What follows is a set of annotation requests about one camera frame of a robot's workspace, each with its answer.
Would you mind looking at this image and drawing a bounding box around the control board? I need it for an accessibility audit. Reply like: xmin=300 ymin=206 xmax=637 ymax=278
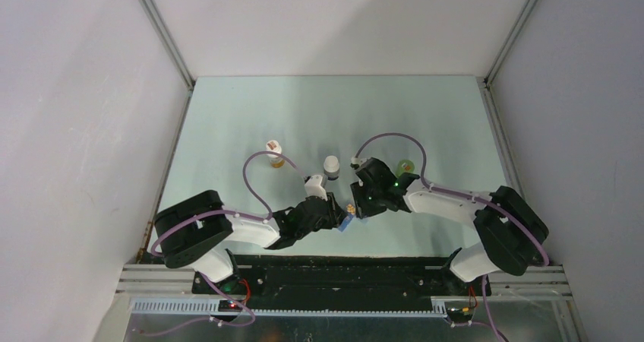
xmin=217 ymin=299 xmax=245 ymax=313
xmin=447 ymin=307 xmax=475 ymax=318

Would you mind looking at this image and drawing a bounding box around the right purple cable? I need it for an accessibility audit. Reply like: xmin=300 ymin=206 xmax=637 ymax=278
xmin=354 ymin=132 xmax=551 ymax=342

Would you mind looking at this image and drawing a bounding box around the aluminium frame post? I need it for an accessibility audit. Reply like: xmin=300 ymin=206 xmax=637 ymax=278
xmin=483 ymin=0 xmax=540 ymax=88
xmin=138 ymin=0 xmax=196 ymax=90

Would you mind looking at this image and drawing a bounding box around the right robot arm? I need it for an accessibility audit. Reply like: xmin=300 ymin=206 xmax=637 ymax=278
xmin=351 ymin=157 xmax=549 ymax=295

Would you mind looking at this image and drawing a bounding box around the right aluminium frame post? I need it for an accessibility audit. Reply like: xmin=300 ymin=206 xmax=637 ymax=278
xmin=483 ymin=0 xmax=540 ymax=88

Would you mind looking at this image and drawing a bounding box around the right control board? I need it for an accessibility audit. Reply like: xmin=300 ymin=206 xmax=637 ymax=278
xmin=447 ymin=307 xmax=475 ymax=318

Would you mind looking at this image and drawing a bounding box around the blue pill organizer box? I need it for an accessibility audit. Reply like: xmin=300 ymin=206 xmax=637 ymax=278
xmin=338 ymin=204 xmax=368 ymax=232

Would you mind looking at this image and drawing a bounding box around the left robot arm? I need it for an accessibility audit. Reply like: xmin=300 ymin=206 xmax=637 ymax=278
xmin=149 ymin=190 xmax=347 ymax=294

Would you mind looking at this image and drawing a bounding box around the white pill bottle blue label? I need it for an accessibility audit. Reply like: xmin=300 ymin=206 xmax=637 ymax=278
xmin=323 ymin=155 xmax=340 ymax=181

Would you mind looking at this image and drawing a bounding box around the white bottle orange label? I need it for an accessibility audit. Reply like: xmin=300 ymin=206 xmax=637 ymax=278
xmin=265 ymin=140 xmax=285 ymax=168

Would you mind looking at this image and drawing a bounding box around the left control board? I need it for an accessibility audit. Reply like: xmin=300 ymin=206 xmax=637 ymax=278
xmin=217 ymin=299 xmax=245 ymax=313

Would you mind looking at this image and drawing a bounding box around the green pill bottle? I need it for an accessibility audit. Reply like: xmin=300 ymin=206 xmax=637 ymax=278
xmin=395 ymin=159 xmax=415 ymax=178

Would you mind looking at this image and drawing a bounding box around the left aluminium frame post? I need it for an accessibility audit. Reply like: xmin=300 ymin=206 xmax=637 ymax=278
xmin=138 ymin=0 xmax=196 ymax=90

